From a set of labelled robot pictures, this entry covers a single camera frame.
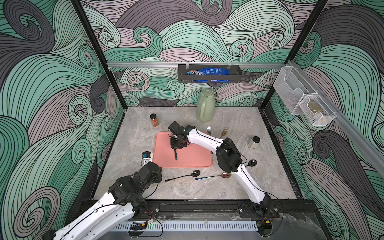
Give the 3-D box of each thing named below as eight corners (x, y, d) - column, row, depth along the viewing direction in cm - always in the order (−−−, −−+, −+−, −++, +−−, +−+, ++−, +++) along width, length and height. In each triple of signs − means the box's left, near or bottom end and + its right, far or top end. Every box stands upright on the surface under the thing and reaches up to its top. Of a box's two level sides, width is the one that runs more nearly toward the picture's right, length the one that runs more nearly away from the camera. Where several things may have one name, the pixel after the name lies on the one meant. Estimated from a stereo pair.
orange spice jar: (153, 127, 109) (151, 119, 102) (151, 122, 112) (149, 114, 105) (159, 125, 110) (157, 117, 103) (157, 120, 113) (155, 112, 106)
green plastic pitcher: (195, 126, 111) (197, 102, 92) (197, 110, 122) (199, 86, 103) (210, 127, 110) (215, 103, 91) (211, 111, 121) (215, 87, 102)
